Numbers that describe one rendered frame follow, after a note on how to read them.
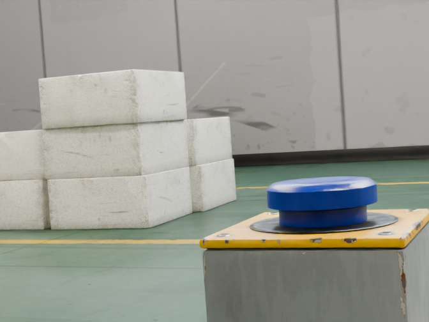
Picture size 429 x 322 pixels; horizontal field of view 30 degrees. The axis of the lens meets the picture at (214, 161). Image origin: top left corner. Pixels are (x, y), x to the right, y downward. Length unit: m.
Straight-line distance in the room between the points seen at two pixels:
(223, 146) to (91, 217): 0.77
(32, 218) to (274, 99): 2.98
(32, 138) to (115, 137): 0.35
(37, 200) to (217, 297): 2.69
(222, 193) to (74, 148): 0.74
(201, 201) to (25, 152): 0.69
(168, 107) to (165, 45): 3.10
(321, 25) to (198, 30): 0.92
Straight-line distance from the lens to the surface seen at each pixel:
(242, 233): 0.28
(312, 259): 0.26
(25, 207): 2.99
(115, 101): 2.75
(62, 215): 2.89
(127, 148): 2.75
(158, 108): 2.85
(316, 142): 5.55
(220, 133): 3.33
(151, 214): 2.75
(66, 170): 2.88
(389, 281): 0.26
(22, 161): 3.01
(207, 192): 3.15
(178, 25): 5.95
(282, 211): 0.29
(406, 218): 0.30
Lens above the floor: 0.35
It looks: 3 degrees down
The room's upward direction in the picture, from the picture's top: 4 degrees counter-clockwise
